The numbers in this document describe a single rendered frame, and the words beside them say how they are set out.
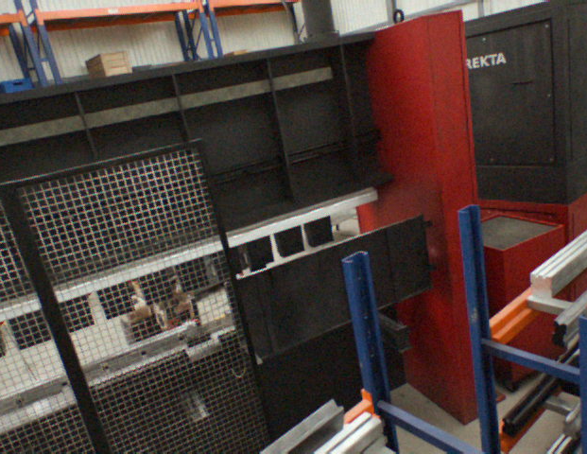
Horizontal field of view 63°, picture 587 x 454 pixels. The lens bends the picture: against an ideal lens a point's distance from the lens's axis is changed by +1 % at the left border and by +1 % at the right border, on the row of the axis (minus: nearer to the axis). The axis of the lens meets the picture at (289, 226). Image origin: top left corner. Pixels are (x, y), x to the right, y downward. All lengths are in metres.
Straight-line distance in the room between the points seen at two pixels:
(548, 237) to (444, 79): 1.23
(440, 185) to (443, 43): 0.68
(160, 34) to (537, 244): 8.09
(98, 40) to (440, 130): 7.63
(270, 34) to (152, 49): 2.77
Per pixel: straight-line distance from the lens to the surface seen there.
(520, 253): 3.10
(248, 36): 10.86
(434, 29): 2.54
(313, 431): 1.02
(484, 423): 1.56
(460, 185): 2.68
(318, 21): 2.69
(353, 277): 1.04
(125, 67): 8.50
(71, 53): 9.27
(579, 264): 1.74
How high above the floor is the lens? 2.13
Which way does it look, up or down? 16 degrees down
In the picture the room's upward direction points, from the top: 11 degrees counter-clockwise
